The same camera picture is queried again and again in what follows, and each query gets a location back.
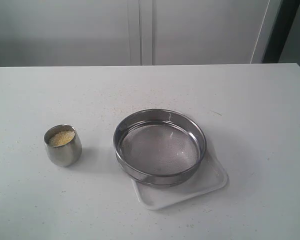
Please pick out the stainless steel cup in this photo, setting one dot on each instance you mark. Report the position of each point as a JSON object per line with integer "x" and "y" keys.
{"x": 65, "y": 155}

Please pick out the yellow and white grain mixture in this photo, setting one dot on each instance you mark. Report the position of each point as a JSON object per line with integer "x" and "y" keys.
{"x": 61, "y": 138}

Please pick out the white plastic tray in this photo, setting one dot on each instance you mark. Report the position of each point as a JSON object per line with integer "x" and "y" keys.
{"x": 210, "y": 176}

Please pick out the round steel mesh sieve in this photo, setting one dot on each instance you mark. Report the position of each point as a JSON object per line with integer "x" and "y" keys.
{"x": 159, "y": 147}

